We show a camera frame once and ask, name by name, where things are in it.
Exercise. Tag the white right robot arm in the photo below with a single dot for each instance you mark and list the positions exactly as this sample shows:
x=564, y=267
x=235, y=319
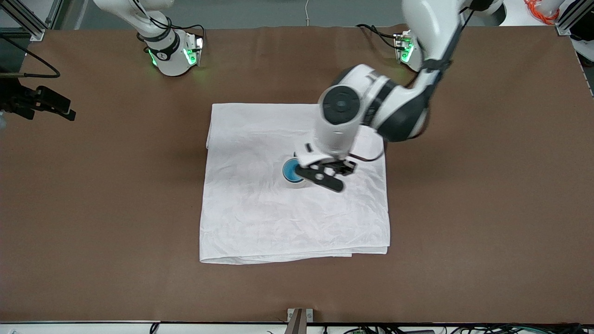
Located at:
x=162, y=46

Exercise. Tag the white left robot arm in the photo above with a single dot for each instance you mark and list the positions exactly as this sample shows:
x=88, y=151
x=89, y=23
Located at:
x=394, y=106

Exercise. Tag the blue cup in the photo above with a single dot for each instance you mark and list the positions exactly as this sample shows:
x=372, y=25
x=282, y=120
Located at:
x=291, y=170

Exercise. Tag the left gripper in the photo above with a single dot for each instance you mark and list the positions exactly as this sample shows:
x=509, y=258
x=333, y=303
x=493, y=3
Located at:
x=344, y=165

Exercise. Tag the white cloth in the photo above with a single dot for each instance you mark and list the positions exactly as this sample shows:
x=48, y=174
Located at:
x=278, y=222

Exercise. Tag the grey metal bracket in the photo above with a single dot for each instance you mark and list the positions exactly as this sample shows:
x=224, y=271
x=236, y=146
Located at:
x=299, y=321

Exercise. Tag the aluminium frame profile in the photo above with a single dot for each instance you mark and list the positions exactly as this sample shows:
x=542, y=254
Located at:
x=573, y=16
x=28, y=21

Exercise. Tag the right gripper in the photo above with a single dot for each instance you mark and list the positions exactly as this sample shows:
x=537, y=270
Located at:
x=14, y=99

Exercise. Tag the white paper cup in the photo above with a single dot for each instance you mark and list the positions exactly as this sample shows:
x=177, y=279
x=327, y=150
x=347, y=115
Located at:
x=297, y=185

